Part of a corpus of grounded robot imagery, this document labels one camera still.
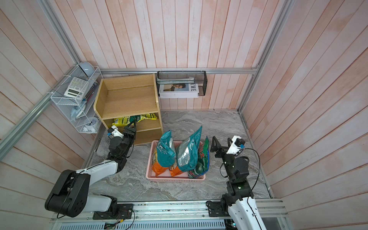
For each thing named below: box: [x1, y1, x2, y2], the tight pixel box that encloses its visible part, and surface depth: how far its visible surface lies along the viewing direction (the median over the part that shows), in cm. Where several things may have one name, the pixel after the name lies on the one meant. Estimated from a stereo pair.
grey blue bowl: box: [78, 61, 95, 78], surface depth 84 cm
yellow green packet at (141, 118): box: [136, 113, 158, 123], surface depth 90 cm
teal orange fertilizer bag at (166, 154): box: [151, 129, 177, 176], surface depth 77 cm
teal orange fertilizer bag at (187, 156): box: [168, 125, 203, 178], surface depth 76 cm
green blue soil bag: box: [187, 136, 210, 179], surface depth 74 cm
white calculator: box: [63, 76, 90, 101], surface depth 77 cm
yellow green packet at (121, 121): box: [112, 115, 131, 127], surface depth 90 cm
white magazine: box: [158, 83, 200, 99], surface depth 95 cm
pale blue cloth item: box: [70, 100, 88, 122], surface depth 83 cm
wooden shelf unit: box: [93, 73, 164, 146], surface depth 86 cm
